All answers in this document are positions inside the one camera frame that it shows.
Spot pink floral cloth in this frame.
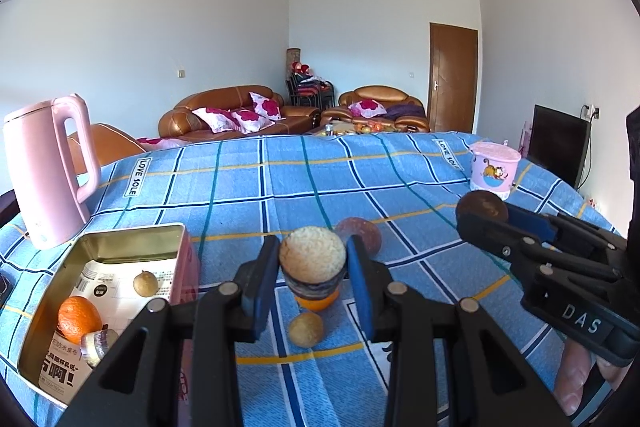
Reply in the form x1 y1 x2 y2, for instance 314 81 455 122
135 136 181 152

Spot plate of oranges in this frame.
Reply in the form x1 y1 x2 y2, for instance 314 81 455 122
352 119 396 134

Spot brown wooden door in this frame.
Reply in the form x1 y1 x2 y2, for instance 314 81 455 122
429 22 479 134

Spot person's right hand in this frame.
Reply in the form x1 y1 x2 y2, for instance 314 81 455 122
552 339 626 415

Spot purple blanket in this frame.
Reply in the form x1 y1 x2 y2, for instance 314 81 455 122
385 103 426 120

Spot pink metal tin box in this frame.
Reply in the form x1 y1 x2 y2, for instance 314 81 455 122
17 223 201 408

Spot pink cartoon plastic cup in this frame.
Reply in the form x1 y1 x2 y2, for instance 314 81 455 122
468 142 521 202

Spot pink electric kettle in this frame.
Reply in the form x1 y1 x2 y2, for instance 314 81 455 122
2 93 102 250

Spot white pink floral pillow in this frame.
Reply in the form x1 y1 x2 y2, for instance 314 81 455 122
192 107 239 132
231 109 275 132
348 99 387 118
249 92 283 120

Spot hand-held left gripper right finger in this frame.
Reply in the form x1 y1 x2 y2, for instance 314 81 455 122
345 234 573 427

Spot printed paper leaflet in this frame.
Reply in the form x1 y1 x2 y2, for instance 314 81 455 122
39 259 178 403

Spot dark brown date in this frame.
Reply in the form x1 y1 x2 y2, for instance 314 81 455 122
456 190 510 224

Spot black television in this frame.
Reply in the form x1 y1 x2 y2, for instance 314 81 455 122
527 104 588 188

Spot orange mandarin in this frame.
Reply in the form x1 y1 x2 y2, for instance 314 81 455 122
295 291 341 312
57 296 102 345

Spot brown leather chair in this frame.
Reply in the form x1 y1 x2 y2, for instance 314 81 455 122
67 123 148 168

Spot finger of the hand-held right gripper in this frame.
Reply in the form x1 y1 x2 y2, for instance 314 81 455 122
505 202 629 259
456 206 622 294

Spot stacked black chairs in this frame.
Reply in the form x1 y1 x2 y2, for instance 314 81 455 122
287 74 335 108

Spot tan longan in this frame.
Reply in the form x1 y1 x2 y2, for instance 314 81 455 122
133 270 160 298
289 312 324 349

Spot coffee table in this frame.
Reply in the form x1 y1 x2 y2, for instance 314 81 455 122
305 119 401 136

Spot purple passion fruit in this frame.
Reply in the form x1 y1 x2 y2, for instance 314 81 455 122
335 218 382 258

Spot brown leather armchair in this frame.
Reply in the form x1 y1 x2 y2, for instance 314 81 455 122
320 85 431 134

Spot brown leather sofa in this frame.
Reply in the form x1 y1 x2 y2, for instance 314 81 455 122
159 85 322 140

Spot blue plaid tablecloth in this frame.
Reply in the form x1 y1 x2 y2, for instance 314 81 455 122
0 132 631 427

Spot cupcake with dark wrapper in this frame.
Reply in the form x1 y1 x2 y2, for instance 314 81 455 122
80 329 120 369
278 227 347 303

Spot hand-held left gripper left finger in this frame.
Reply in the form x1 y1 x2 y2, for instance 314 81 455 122
57 234 282 427

